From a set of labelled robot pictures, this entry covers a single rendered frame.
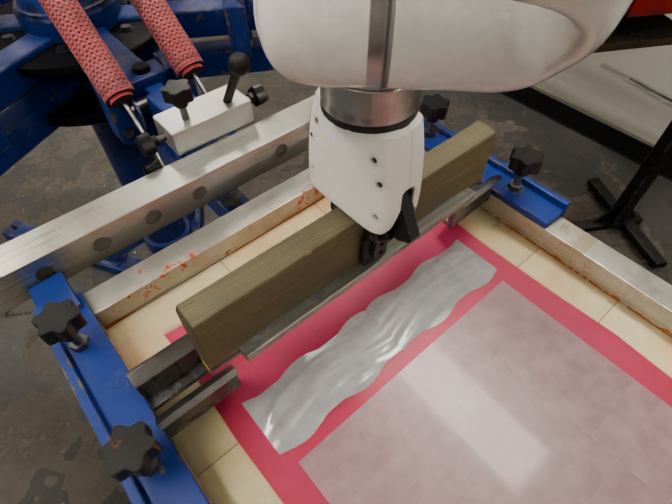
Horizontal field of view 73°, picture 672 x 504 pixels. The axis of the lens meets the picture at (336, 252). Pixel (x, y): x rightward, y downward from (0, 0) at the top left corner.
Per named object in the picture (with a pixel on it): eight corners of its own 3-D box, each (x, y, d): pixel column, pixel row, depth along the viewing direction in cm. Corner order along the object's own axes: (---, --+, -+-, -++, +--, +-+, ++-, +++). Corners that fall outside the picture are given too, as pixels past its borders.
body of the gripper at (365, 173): (288, 77, 34) (297, 187, 43) (383, 140, 29) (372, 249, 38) (360, 45, 37) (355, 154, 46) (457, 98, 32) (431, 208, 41)
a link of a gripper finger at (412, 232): (377, 153, 36) (349, 177, 41) (429, 235, 36) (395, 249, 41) (387, 147, 36) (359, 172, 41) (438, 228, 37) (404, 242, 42)
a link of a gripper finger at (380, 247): (361, 218, 41) (358, 263, 46) (386, 238, 40) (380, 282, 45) (386, 201, 42) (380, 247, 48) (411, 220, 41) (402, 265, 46)
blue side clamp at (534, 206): (551, 235, 66) (571, 201, 61) (532, 252, 64) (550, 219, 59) (403, 138, 80) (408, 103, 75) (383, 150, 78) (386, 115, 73)
